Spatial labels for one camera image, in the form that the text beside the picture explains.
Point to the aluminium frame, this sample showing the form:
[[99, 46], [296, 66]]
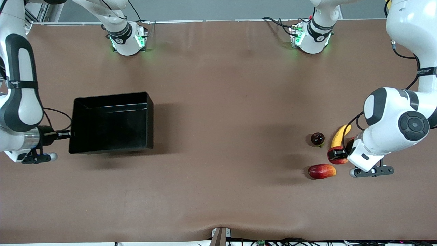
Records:
[[37, 10]]

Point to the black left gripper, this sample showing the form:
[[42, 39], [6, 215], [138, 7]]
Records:
[[349, 145]]

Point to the red yellow striped apple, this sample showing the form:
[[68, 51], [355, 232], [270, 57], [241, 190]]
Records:
[[338, 162]]

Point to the grey metal table bracket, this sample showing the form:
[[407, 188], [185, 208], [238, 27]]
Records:
[[228, 233]]

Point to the dark purple mangosteen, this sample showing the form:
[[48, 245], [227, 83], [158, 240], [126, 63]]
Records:
[[317, 138]]

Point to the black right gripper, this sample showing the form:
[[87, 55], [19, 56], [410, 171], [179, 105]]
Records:
[[46, 133]]

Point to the black plastic box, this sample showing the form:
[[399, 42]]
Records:
[[112, 126]]

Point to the yellow banana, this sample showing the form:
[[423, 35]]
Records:
[[338, 137]]

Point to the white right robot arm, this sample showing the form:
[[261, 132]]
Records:
[[20, 68]]

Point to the small green circuit board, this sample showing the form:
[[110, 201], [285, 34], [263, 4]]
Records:
[[261, 243]]

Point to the brown table cover sheet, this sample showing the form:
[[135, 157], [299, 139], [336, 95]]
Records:
[[218, 188]]

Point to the red yellow mango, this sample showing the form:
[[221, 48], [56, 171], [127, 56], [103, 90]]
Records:
[[321, 171]]

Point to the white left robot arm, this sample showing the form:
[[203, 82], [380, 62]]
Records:
[[385, 112]]

